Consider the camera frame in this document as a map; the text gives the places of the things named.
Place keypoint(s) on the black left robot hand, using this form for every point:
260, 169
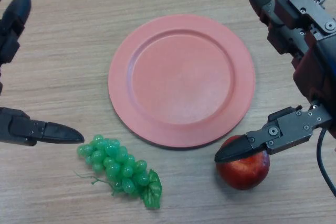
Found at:
15, 129

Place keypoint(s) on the pink round plate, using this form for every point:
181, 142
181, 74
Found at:
181, 77

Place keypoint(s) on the red apple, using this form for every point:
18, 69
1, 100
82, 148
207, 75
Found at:
244, 174

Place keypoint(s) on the green grapes bunch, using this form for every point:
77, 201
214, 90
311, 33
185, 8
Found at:
115, 166

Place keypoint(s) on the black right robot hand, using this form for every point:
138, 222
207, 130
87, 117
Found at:
315, 51

